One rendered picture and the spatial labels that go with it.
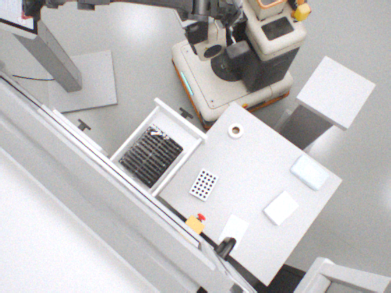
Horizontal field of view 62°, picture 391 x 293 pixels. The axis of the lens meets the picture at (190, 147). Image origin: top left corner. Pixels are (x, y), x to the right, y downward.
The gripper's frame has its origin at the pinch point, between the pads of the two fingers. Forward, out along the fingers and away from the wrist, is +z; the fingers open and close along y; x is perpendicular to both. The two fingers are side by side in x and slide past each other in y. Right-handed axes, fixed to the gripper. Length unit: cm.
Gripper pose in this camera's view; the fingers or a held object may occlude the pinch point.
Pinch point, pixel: (23, 17)
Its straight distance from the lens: 169.3
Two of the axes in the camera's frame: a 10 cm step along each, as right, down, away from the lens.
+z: -7.5, 2.8, 6.0
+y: 1.6, 9.6, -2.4
